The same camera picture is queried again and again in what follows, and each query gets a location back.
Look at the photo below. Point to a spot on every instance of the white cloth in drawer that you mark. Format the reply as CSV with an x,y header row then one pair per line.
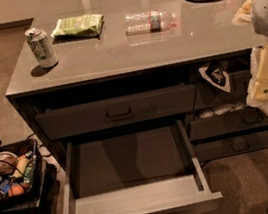
x,y
220,110

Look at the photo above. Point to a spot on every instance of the clear plastic water bottle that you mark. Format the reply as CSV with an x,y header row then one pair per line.
x,y
147,22

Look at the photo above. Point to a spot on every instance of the green snack bag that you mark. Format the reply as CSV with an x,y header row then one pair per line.
x,y
88,25

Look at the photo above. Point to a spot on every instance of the black bin of groceries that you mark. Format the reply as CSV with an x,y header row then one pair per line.
x,y
20,173

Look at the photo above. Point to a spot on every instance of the silver green soda can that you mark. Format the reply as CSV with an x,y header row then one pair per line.
x,y
41,47

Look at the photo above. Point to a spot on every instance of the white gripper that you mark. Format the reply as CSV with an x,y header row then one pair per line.
x,y
267,10

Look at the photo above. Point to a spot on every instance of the grey drawer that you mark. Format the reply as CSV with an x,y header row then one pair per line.
x,y
231,146
208,95
230,122
109,113
147,172

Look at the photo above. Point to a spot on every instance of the grey counter cabinet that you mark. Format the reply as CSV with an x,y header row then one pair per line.
x,y
116,64

